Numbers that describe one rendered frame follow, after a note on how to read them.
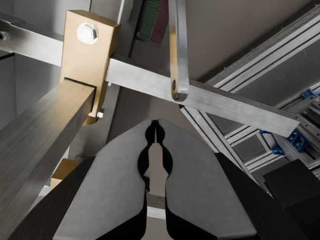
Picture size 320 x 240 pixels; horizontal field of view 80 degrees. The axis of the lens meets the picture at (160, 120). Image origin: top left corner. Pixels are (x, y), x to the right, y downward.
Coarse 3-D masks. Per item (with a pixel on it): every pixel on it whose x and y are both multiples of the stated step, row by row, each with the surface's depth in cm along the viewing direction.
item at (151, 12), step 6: (150, 0) 30; (156, 0) 30; (150, 6) 31; (156, 6) 31; (150, 12) 31; (156, 12) 31; (144, 18) 31; (150, 18) 31; (144, 24) 32; (150, 24) 32; (144, 30) 32; (150, 30) 32; (144, 36) 33
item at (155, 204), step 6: (48, 180) 34; (48, 186) 33; (42, 192) 34; (48, 192) 34; (150, 198) 39; (156, 198) 39; (162, 198) 40; (150, 204) 37; (156, 204) 38; (162, 204) 38; (150, 210) 37; (156, 210) 37; (162, 210) 38; (150, 216) 38; (156, 216) 38; (162, 216) 38
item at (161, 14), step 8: (168, 0) 30; (160, 8) 31; (168, 8) 31; (160, 16) 31; (168, 16) 31; (160, 24) 32; (152, 32) 32; (160, 32) 32; (152, 40) 33; (160, 40) 33
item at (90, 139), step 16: (96, 0) 30; (112, 0) 30; (112, 16) 31; (128, 32) 32; (128, 48) 34; (112, 96) 38; (112, 112) 40; (80, 128) 42; (96, 128) 42; (80, 144) 44; (96, 144) 44; (80, 160) 45
